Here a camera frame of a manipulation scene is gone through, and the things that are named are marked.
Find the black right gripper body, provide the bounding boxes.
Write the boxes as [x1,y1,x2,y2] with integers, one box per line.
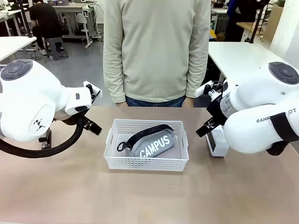
[206,96,228,128]

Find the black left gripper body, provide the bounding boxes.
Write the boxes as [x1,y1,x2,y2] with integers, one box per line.
[54,111,82,124]

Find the white rectangular box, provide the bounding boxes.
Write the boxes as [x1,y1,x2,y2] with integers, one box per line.
[205,126,230,158]

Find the grey CAMPUS zipper pouch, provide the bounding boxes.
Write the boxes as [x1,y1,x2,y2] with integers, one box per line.
[116,124,177,159]

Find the person's left forearm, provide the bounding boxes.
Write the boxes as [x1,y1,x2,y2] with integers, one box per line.
[185,44,210,100]

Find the person's right forearm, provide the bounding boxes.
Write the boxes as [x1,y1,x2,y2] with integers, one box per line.
[103,46,127,104]

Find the white perforated plastic basket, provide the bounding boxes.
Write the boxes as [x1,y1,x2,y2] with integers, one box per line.
[103,119,190,172]

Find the small black metal object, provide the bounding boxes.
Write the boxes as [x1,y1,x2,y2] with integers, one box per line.
[38,129,52,150]

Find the blue jeans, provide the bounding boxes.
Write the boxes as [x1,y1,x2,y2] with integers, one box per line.
[125,95,187,108]

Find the white side table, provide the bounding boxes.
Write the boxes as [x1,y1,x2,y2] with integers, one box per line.
[207,41,289,81]
[0,36,38,63]

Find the grey plastic stool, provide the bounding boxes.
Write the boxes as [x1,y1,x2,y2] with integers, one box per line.
[45,36,70,61]

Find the beige sweater torso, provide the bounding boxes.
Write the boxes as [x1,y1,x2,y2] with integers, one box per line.
[102,0,212,104]

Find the black clamp pole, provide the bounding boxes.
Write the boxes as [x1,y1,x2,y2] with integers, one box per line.
[248,0,266,44]
[16,0,33,38]

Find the seated person in black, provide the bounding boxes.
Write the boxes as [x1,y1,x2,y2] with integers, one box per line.
[29,0,64,56]

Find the person in blue clothes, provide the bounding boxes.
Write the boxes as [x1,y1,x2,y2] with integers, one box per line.
[224,0,254,42]

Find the white workbench desk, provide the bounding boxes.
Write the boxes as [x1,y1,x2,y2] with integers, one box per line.
[52,5,94,49]

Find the brown cardboard sheet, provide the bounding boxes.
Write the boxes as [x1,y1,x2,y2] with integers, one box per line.
[263,0,285,45]

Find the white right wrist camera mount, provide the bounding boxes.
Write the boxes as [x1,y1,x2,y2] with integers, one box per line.
[194,80,225,100]

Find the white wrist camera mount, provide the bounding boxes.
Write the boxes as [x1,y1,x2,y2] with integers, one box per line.
[194,80,225,100]
[83,80,103,100]

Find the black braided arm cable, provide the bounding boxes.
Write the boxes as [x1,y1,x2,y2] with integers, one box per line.
[0,115,85,159]

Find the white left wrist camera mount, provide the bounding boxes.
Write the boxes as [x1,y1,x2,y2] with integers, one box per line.
[83,80,103,100]

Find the black arm strap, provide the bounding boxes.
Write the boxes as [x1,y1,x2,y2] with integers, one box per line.
[266,111,299,156]

